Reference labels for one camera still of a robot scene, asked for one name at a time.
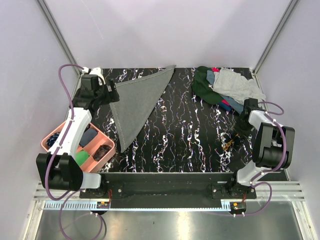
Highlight green rolled cloth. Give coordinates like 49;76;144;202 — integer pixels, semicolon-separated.
75;150;90;167

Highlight dark brown rolled item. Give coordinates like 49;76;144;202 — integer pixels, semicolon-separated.
93;145;111;162

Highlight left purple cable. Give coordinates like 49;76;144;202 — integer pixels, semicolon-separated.
44;63;107;240

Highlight light grey shirt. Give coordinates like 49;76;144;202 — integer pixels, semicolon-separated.
213;68;267;105

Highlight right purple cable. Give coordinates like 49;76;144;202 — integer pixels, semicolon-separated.
233;101;287;216

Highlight pink compartment tray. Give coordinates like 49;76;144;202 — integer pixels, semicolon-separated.
41;121;116;173

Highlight blue patterned rolled sock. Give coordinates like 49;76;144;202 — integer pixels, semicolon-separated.
46;132;60;149

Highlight purple cable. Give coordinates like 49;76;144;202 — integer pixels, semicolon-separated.
233;101;287;216
44;63;107;240

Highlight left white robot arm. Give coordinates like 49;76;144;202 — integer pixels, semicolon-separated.
36;66;119;198

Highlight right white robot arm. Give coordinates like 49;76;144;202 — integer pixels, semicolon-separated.
227;98;296;199

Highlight grey cloth napkin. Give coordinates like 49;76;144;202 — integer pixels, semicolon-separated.
110;65;176;153

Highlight grey blue folded cloth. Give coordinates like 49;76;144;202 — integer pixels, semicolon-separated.
79;128;98;147

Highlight blue garment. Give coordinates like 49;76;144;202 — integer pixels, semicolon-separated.
206;70;244;114

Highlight gold spoon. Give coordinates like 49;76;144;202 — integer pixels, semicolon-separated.
222;134;240;151

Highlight dark green garment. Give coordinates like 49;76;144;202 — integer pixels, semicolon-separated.
191;66;223;105

